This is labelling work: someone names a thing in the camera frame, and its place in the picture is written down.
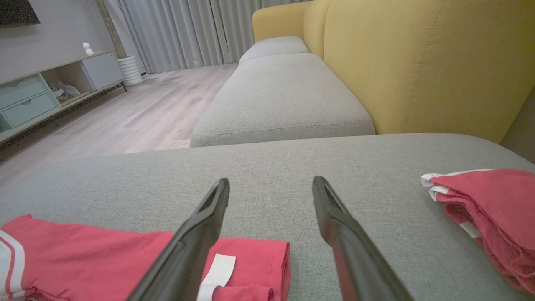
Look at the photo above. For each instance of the red mesh basketball shorts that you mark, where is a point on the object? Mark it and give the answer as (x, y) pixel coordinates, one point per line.
(501, 200)

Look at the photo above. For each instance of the grey pleated curtain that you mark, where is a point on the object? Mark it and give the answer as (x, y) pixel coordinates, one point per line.
(188, 29)

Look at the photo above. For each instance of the wide yellow sofa backrest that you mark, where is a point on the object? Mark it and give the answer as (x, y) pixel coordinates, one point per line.
(418, 62)

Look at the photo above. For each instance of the low wooden tv cabinet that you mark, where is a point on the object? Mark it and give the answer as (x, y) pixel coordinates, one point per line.
(62, 71)

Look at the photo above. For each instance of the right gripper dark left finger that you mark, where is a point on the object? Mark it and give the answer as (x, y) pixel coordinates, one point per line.
(188, 259)

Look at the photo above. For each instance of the indoor plant brown trunk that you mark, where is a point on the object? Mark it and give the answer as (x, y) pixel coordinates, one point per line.
(110, 29)

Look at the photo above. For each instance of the yellow sofa armrest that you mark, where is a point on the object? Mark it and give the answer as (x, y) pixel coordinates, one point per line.
(278, 21)

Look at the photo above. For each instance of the grey stuffed toy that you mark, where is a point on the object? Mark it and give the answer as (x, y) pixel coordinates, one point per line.
(67, 90)

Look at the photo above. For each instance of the small white figurine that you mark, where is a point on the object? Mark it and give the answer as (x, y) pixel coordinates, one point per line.
(87, 49)

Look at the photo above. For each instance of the teal cabinet drawer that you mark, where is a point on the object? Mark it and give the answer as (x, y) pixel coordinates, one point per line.
(21, 91)
(29, 110)

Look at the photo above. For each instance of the narrow yellow sofa backrest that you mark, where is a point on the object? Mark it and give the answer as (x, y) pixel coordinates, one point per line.
(315, 29)

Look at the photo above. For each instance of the white ribbed plant pot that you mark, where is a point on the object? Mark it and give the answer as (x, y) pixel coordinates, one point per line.
(130, 71)

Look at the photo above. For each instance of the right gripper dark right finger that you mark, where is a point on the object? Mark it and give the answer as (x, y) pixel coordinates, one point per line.
(359, 267)

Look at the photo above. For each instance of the small grey sofa seat cushion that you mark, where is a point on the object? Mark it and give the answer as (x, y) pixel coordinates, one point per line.
(273, 45)

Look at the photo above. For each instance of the black television screen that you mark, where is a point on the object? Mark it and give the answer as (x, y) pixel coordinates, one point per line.
(16, 10)

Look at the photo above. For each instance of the long grey sofa seat cushion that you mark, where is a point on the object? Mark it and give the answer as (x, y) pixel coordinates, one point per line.
(284, 96)

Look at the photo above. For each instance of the grey cabinet door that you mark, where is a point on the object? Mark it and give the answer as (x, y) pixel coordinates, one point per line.
(102, 70)

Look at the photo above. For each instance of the grey-green sofa chaise cushion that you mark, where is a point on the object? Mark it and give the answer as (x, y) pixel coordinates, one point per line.
(271, 167)

